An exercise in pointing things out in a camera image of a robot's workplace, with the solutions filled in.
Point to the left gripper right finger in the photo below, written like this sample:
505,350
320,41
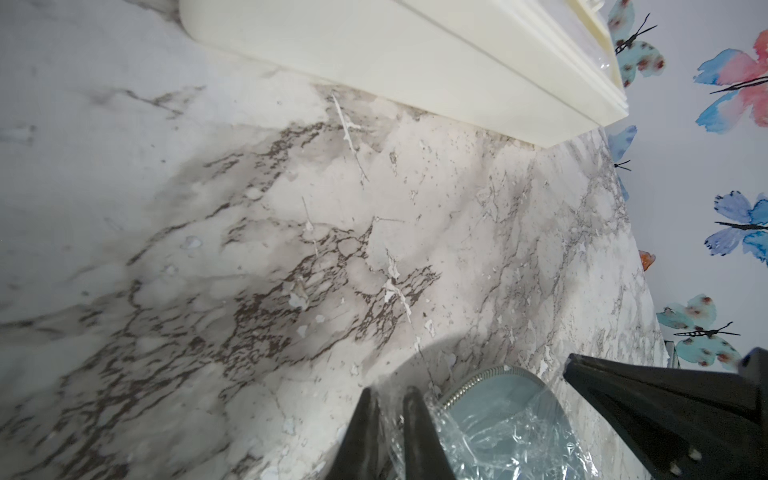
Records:
424,457

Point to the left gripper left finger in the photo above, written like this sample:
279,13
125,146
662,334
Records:
358,455

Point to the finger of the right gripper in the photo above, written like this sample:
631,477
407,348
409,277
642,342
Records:
682,424

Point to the teal ceramic plate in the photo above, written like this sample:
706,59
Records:
510,420

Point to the clear plastic wrap sheet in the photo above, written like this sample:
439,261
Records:
480,438

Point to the cream plastic wrap dispenser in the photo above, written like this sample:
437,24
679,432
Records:
542,72

